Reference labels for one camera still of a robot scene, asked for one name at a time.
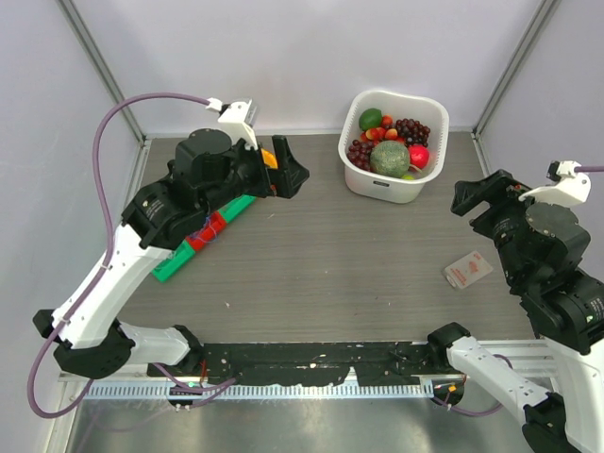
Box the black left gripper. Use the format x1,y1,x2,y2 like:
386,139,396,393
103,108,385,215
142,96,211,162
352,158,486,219
200,135,310,218

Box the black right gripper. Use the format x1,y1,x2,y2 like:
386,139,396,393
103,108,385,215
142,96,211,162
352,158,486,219
449,165,532,284

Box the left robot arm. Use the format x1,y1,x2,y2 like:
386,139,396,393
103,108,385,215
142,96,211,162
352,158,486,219
33,128,310,379

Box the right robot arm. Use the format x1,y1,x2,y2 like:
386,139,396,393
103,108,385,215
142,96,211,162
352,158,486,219
426,161,603,452

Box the red apple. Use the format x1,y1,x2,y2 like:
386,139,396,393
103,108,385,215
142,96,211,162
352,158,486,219
408,144,430,170

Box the green plastic bin beside yellow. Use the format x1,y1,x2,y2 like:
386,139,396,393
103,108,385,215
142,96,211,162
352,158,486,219
219,195,256,224

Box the red and white card box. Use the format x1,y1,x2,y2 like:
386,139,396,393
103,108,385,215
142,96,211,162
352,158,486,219
443,251,494,290

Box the white plastic fruit basket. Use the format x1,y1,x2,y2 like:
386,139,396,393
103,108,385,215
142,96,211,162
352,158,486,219
338,90,449,204

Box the dark purple grape bunch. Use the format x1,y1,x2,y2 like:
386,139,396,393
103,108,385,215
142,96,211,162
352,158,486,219
394,118,431,147

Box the red plastic bin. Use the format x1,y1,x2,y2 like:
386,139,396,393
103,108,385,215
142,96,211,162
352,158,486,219
186,212,227,252

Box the green lime fruit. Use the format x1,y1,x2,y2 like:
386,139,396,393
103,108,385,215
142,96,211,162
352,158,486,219
358,108,383,131

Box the red and yellow peaches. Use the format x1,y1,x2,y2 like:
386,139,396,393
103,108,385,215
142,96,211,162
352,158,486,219
360,115,406,144

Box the green plastic bin at end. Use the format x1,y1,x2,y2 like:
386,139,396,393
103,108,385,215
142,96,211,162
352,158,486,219
151,242,195,282

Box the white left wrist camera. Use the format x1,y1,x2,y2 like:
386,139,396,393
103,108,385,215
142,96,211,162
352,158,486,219
206,98,259,149

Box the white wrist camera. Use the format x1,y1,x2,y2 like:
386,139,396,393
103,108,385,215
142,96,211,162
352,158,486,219
518,160,591,208
206,98,259,149

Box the purple cable in red bin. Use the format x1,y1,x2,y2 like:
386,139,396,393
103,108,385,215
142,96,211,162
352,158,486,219
197,216,226,246

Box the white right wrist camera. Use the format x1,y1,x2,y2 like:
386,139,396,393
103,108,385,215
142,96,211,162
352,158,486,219
518,160,591,208

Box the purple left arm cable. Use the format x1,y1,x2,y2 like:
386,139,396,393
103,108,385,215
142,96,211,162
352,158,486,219
26,92,237,420

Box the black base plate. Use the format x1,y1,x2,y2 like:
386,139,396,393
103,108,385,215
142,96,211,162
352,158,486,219
145,340,482,389

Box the right aluminium frame post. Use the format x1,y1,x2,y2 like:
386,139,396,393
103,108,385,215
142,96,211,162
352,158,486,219
472,0,561,140

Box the aluminium frame post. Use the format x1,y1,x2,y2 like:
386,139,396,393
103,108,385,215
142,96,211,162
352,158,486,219
472,0,561,140
55,0,148,145

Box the white perforated cable duct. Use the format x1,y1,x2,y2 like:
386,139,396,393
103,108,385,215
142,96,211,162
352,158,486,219
85,380,434,401

